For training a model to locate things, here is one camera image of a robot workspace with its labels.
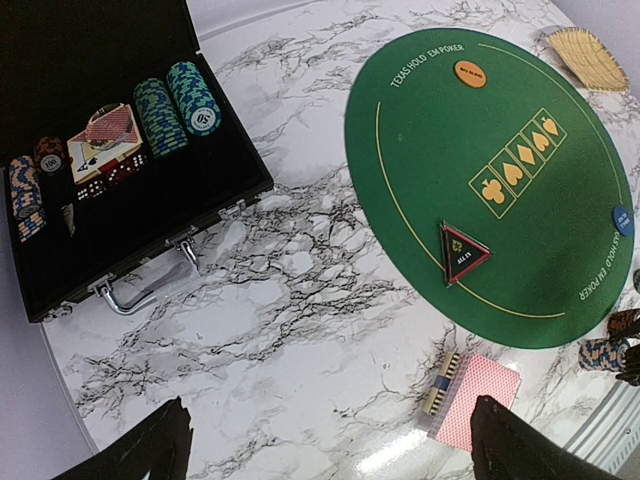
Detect blue tan 10 chip stack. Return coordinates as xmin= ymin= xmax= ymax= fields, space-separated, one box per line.
xmin=578 ymin=338 xmax=630 ymax=372

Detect teal 50 chip stack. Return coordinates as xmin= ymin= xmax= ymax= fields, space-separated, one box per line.
xmin=632 ymin=269 xmax=640 ymax=293

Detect small silver case keys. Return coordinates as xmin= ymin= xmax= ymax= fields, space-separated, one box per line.
xmin=61 ymin=203 xmax=75 ymax=237

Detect green round poker mat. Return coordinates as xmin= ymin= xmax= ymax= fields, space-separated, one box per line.
xmin=345 ymin=28 xmax=634 ymax=349

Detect red backed card deck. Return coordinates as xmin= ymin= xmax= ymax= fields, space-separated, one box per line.
xmin=419 ymin=351 xmax=522 ymax=454

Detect dark green chip row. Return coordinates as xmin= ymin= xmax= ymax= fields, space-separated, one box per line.
xmin=133 ymin=77 xmax=189 ymax=158

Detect brown 100 chip stack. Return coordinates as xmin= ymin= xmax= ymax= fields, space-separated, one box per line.
xmin=607 ymin=308 xmax=640 ymax=339

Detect black poker chip case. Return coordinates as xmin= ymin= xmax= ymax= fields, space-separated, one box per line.
xmin=1 ymin=1 xmax=273 ymax=323

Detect teal 50 chip row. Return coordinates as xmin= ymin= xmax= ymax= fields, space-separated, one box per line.
xmin=166 ymin=61 xmax=222 ymax=136

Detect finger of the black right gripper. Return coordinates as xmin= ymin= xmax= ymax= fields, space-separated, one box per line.
xmin=616 ymin=344 xmax=640 ymax=385

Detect blue small blind button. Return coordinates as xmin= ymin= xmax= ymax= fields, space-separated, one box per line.
xmin=612 ymin=205 xmax=634 ymax=237

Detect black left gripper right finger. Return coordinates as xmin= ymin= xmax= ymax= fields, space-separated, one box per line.
xmin=470 ymin=395 xmax=615 ymax=480

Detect clear round dealer button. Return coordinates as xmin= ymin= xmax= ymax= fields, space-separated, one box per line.
xmin=85 ymin=103 xmax=133 ymax=150

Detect red dice set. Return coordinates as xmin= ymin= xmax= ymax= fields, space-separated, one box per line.
xmin=76 ymin=153 xmax=147 ymax=201

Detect orange big blind button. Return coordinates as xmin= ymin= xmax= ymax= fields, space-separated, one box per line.
xmin=454 ymin=60 xmax=487 ymax=89

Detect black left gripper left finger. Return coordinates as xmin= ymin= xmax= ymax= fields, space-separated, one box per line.
xmin=58 ymin=397 xmax=193 ymax=479

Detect boxed playing card deck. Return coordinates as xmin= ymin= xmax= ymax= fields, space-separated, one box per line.
xmin=67 ymin=103 xmax=143 ymax=185

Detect black triangular all-in marker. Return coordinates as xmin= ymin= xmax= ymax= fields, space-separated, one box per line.
xmin=440 ymin=221 xmax=492 ymax=287

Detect tan blue chip row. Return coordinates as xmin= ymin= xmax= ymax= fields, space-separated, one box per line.
xmin=9 ymin=155 xmax=46 ymax=243

